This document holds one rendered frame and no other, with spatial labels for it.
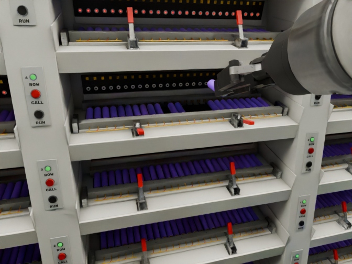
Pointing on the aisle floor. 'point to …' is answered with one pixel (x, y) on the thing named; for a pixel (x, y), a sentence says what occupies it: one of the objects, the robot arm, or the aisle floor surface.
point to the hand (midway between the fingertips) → (230, 85)
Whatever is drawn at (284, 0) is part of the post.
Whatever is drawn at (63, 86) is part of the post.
